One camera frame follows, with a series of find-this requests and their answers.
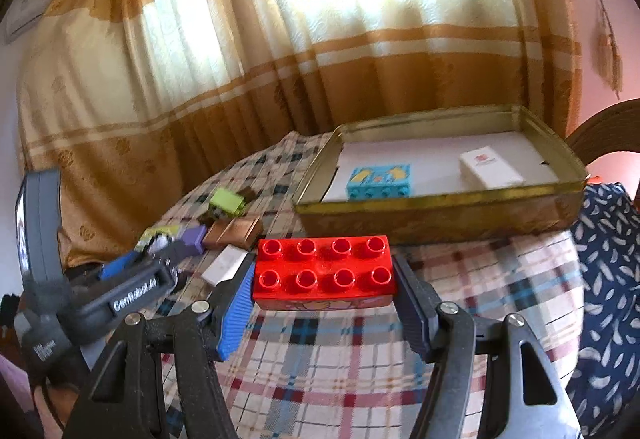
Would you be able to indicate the wooden chair back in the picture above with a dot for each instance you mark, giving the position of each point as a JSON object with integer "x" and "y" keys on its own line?
{"x": 600, "y": 134}

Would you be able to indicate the red building block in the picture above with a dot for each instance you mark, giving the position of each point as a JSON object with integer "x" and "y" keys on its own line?
{"x": 325, "y": 279}

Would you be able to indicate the hanging wall tassel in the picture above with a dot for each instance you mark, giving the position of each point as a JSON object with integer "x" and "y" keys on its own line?
{"x": 607, "y": 49}

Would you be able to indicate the person's left forearm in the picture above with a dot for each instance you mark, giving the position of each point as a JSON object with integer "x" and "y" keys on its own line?
{"x": 57, "y": 411}

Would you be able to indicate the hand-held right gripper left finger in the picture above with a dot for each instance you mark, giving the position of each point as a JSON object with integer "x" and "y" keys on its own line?
{"x": 237, "y": 314}

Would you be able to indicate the white power adapter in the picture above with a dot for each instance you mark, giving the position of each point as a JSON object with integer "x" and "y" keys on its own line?
{"x": 225, "y": 264}

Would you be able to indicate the plaid tablecloth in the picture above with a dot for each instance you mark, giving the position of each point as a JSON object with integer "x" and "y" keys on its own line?
{"x": 325, "y": 369}

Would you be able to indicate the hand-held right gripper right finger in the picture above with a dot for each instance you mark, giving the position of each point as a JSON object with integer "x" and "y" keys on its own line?
{"x": 417, "y": 319}

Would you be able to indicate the lime green building block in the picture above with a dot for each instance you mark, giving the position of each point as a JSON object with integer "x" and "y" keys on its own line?
{"x": 225, "y": 201}

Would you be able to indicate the blue feather print cloth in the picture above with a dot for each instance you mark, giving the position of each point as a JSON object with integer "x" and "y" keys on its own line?
{"x": 610, "y": 294}

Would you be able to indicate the copper coloured box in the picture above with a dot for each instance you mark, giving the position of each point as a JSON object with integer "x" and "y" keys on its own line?
{"x": 232, "y": 231}

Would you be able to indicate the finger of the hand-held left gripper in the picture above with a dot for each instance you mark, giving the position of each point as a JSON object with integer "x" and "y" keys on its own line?
{"x": 122, "y": 265}

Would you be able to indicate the purple block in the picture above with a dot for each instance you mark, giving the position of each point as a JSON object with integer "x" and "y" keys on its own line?
{"x": 190, "y": 239}

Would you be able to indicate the white paper liner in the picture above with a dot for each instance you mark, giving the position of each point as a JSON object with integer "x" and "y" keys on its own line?
{"x": 435, "y": 164}

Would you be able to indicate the teal printed building block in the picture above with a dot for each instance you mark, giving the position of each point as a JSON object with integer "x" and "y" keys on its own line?
{"x": 380, "y": 181}

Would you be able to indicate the small brown block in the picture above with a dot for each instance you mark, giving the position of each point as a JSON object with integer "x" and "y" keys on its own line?
{"x": 207, "y": 217}

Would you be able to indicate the cream and orange curtain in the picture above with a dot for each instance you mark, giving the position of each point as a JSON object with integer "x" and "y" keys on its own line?
{"x": 200, "y": 69}

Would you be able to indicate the gold metal tin box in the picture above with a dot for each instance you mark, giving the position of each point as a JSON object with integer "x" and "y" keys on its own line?
{"x": 425, "y": 219}

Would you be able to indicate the green and white packet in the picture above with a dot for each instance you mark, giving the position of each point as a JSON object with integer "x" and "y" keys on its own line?
{"x": 155, "y": 236}

